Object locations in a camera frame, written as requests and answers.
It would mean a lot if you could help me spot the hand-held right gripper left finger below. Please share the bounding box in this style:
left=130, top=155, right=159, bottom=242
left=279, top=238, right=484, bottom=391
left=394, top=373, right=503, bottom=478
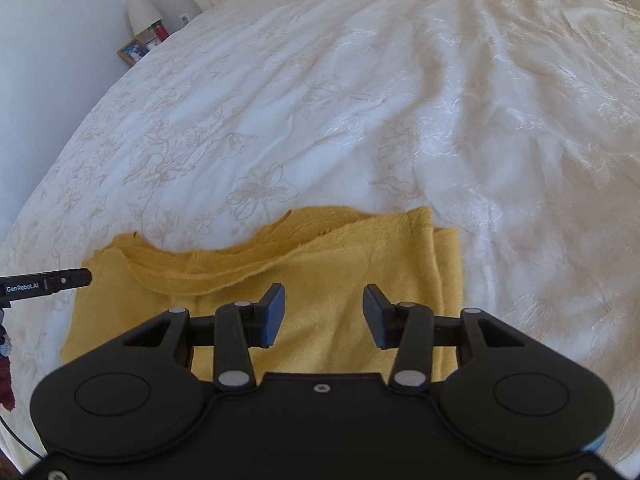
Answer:
left=120, top=283, right=287, bottom=392

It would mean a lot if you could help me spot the white table lamp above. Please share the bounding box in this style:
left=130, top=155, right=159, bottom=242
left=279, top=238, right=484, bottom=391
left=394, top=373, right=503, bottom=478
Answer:
left=125, top=0, right=161, bottom=36

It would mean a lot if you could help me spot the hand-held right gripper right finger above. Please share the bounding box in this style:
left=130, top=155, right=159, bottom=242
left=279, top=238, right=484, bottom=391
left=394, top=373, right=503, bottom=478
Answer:
left=362, top=283, right=526, bottom=392

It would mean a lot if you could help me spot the dark red cloth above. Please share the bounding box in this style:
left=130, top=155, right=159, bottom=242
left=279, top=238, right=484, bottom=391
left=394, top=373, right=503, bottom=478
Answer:
left=0, top=357, right=16, bottom=412

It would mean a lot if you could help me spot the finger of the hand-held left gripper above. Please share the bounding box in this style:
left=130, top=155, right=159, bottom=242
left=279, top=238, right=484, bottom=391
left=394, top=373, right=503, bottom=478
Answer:
left=44, top=268, right=93, bottom=292

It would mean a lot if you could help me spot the wooden photo frame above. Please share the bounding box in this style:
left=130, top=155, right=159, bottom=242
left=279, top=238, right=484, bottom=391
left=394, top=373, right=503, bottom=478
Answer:
left=117, top=39, right=150, bottom=67

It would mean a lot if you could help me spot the white embroidered bedspread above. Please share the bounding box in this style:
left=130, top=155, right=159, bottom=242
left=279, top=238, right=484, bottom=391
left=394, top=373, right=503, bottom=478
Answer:
left=0, top=0, right=640, bottom=463

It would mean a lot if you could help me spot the yellow knitted sweater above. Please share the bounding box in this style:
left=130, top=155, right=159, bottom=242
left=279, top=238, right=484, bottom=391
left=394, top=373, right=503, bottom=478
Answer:
left=60, top=205, right=462, bottom=386

